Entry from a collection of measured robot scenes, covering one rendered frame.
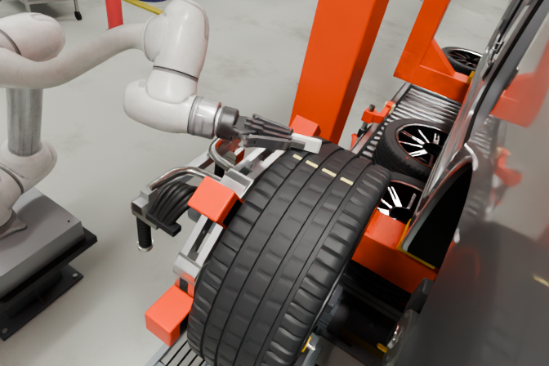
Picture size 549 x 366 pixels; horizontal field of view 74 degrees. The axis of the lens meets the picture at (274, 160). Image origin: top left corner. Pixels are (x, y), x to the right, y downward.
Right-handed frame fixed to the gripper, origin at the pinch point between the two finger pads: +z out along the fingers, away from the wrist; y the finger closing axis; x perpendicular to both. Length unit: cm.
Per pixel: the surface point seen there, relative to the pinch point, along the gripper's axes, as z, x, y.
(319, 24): -1.6, 18.4, -38.0
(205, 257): -15.5, -22.7, 19.4
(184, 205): -23.6, -18.3, 9.8
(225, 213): -13.2, -9.8, 18.4
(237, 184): -12.7, -9.2, 9.0
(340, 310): 36, -78, -18
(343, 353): 48, -108, -20
